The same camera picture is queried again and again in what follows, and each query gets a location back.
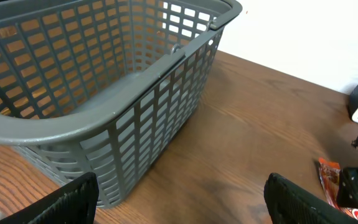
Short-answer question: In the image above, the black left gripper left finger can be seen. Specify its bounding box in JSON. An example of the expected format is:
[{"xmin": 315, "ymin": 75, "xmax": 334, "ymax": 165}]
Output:
[{"xmin": 0, "ymin": 172, "xmax": 99, "ymax": 224}]

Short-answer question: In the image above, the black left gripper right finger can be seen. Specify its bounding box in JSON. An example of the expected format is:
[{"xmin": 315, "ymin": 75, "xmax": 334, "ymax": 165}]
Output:
[{"xmin": 263, "ymin": 173, "xmax": 358, "ymax": 224}]

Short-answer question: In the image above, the red Top chocolate bar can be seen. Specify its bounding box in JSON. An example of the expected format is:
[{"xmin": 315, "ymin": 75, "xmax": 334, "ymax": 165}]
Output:
[{"xmin": 318, "ymin": 157, "xmax": 358, "ymax": 220}]

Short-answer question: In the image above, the grey plastic mesh basket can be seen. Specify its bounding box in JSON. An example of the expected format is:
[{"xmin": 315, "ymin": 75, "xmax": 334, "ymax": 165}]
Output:
[{"xmin": 0, "ymin": 0, "xmax": 242, "ymax": 208}]

